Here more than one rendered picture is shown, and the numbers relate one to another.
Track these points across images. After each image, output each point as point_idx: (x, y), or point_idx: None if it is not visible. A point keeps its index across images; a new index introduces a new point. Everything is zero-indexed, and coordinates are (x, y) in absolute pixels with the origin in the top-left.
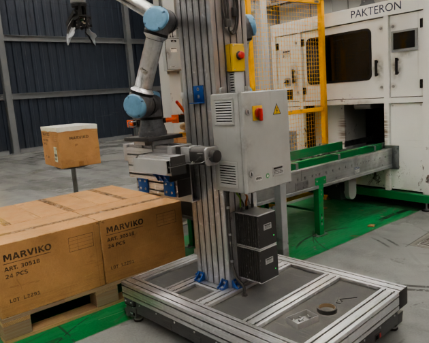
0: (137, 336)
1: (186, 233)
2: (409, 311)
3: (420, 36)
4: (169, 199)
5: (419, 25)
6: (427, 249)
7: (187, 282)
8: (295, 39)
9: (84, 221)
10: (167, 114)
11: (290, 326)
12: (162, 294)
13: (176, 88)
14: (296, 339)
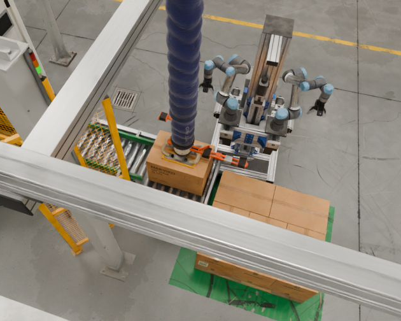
0: (277, 176)
1: (149, 238)
2: (209, 102)
3: (9, 14)
4: (223, 176)
5: (5, 6)
6: (137, 104)
7: (259, 155)
8: None
9: (280, 191)
10: (104, 232)
11: (267, 114)
12: (274, 158)
13: None
14: (273, 110)
